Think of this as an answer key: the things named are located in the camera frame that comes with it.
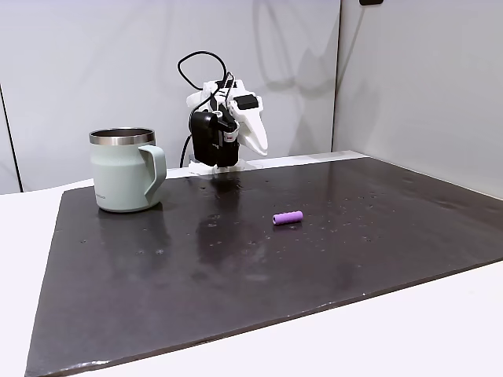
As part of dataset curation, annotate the purple pen grip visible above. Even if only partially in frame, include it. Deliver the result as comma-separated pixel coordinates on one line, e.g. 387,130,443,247
272,210,304,227

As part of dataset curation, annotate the black table mat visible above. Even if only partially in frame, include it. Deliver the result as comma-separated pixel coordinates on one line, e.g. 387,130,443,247
24,157,503,377

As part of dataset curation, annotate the pale green steel mug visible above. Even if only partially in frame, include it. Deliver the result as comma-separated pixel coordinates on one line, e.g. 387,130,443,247
89,126,167,214

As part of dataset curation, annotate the black oval camera box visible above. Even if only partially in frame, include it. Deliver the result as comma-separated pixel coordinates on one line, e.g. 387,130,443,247
237,94,259,112

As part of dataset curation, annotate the black camera cable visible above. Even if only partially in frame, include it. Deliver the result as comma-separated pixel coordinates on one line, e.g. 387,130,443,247
176,49,237,168

